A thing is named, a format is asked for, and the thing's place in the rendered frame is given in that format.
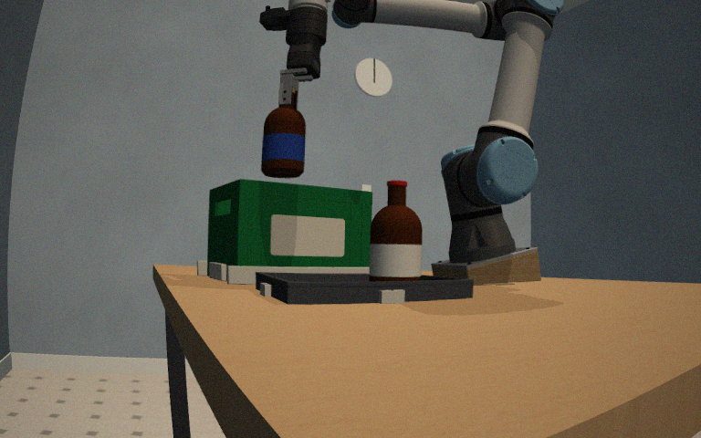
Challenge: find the brown glass bottle with white label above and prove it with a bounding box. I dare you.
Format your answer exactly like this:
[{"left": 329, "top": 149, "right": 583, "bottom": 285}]
[{"left": 369, "top": 181, "right": 423, "bottom": 282}]

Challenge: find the brown bottle with blue label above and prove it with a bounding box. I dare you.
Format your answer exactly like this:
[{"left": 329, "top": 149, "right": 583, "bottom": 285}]
[{"left": 261, "top": 89, "right": 306, "bottom": 178}]

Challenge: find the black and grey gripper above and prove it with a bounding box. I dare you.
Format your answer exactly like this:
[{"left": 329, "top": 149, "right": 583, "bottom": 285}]
[{"left": 259, "top": 0, "right": 331, "bottom": 110}]

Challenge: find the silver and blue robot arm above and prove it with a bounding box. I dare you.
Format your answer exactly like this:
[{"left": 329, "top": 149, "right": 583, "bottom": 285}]
[{"left": 332, "top": 0, "right": 564, "bottom": 264}]

